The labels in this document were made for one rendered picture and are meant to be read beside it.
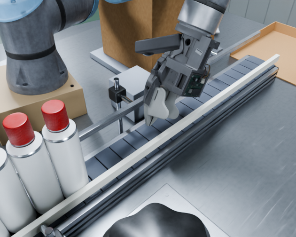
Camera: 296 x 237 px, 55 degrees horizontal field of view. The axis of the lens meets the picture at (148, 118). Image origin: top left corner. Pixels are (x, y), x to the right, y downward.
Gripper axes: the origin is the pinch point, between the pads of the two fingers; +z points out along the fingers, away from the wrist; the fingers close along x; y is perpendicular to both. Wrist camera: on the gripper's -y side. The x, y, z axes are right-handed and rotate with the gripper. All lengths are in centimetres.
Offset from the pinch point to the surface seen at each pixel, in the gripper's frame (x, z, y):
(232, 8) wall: 205, -51, -104
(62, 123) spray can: -23.1, -1.3, 2.7
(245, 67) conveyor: 38.2, -15.8, -0.8
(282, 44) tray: 68, -27, -4
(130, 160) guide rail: -6.8, 6.3, 4.8
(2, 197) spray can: -29.0, 10.7, 2.3
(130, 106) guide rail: -3.4, -1.2, -2.9
